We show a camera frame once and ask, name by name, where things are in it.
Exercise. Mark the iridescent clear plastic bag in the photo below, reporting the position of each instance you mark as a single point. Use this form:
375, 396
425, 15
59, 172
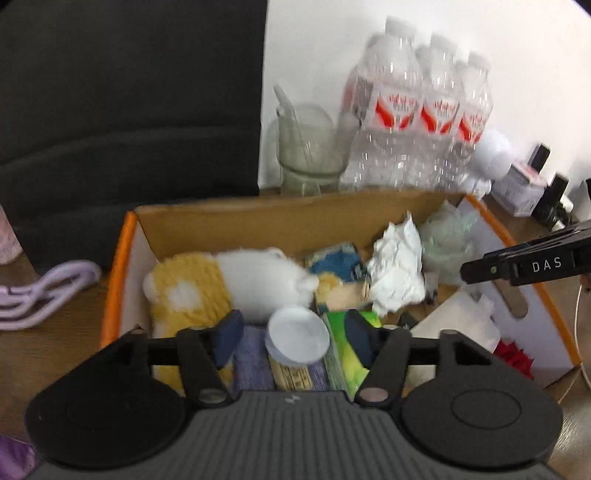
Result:
443, 244

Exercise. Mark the white cylindrical plastic container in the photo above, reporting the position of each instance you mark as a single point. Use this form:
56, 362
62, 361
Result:
452, 314

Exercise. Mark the blue and beige packet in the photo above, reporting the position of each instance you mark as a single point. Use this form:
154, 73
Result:
337, 267

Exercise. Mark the red fabric rose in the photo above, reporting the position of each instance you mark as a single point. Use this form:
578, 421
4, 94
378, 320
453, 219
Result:
512, 357

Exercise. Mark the clear plastic spoon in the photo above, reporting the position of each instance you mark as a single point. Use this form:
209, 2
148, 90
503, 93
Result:
286, 104

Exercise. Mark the silver tin box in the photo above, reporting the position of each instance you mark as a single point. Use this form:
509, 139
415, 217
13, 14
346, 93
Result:
521, 184

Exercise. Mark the small white round jar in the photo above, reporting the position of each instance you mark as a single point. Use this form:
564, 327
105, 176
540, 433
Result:
298, 337

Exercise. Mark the yellow and white plush toy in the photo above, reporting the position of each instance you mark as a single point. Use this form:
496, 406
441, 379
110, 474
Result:
258, 277

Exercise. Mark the white round speaker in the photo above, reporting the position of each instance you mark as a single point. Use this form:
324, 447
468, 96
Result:
494, 152

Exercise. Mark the clear water bottle red label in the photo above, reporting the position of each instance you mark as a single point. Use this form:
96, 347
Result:
438, 115
388, 110
473, 124

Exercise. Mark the mottled pink vase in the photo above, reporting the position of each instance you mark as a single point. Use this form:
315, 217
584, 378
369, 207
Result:
9, 240

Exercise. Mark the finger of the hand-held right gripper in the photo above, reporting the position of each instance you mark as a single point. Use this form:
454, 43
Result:
554, 240
480, 271

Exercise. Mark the purple tissue pack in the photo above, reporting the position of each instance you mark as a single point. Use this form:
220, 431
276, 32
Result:
14, 457

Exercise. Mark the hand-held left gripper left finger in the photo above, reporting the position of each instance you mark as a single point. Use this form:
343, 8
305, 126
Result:
228, 337

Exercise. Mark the white tissue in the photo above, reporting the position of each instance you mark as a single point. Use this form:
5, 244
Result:
397, 267

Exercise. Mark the clear glass cup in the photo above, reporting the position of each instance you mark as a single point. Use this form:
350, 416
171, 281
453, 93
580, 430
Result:
314, 147

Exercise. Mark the black chair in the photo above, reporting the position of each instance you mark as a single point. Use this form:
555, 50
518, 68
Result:
115, 115

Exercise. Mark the green packet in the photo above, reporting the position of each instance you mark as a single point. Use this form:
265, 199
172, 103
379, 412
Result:
341, 355

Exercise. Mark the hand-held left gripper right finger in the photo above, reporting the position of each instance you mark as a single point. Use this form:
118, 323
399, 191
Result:
360, 337

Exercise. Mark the orange cardboard box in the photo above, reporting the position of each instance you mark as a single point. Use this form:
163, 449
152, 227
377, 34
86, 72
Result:
277, 221

